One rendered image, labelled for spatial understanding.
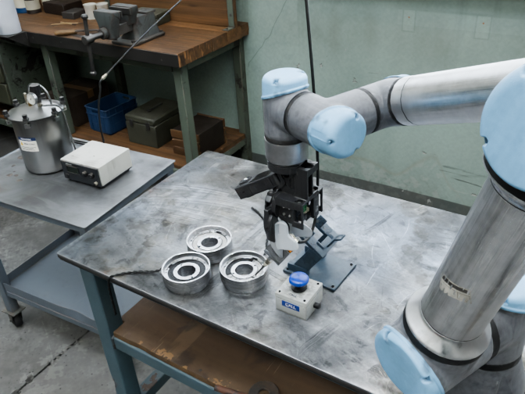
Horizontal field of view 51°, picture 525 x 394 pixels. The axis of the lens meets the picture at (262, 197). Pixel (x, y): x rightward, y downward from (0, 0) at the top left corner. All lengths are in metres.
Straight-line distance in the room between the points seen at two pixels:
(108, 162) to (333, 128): 1.18
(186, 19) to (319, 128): 2.27
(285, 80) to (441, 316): 0.41
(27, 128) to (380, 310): 1.30
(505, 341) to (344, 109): 0.41
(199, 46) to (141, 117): 0.64
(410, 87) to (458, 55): 1.68
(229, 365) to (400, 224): 0.53
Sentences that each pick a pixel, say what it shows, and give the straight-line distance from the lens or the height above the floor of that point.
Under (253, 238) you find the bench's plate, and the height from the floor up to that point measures 0.80.
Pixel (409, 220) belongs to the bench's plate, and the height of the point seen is 0.80.
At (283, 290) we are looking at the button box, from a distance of 1.12.
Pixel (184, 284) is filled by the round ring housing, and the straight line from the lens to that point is 1.17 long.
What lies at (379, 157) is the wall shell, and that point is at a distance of 2.83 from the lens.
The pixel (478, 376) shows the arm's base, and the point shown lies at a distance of 0.97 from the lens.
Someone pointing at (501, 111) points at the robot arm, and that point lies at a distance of 0.54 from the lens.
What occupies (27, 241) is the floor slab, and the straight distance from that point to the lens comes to 3.02.
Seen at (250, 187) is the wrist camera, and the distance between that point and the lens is 1.02.
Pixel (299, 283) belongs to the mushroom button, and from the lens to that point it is 1.09.
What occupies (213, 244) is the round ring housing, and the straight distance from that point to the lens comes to 1.31.
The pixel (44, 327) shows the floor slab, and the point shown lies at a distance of 2.47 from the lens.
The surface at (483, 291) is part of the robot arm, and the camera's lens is 0.69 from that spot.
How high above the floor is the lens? 1.59
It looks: 32 degrees down
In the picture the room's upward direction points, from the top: 4 degrees counter-clockwise
